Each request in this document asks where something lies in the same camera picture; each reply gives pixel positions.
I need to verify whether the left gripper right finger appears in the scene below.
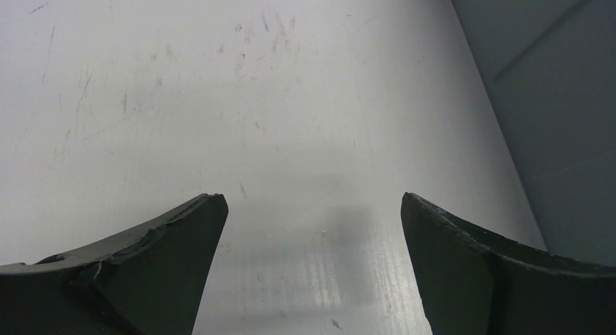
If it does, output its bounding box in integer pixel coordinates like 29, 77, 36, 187
401, 193, 615, 334

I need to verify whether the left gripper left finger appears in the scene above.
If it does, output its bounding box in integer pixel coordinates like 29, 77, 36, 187
1, 194, 229, 334

